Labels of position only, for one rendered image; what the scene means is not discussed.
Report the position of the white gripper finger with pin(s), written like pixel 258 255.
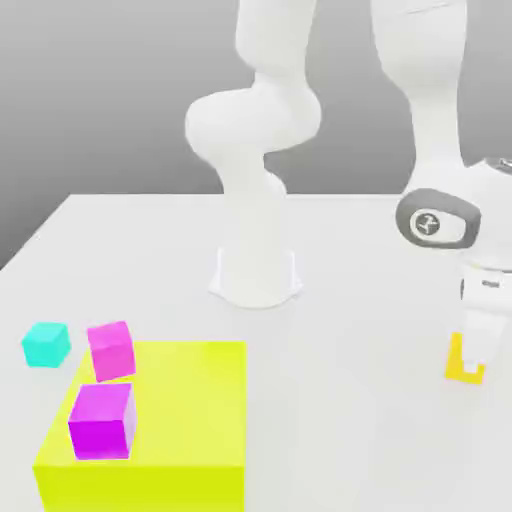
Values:
pixel 483 336

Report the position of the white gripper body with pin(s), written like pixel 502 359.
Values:
pixel 480 294

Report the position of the small orange cube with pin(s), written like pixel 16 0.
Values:
pixel 454 360

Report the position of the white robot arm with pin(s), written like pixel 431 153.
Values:
pixel 256 120

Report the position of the small pink cube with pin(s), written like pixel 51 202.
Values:
pixel 112 352

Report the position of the small magenta cube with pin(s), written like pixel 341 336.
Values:
pixel 100 424

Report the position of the small cyan cube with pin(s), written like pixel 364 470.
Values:
pixel 44 344

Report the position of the large yellow box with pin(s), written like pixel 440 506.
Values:
pixel 188 420

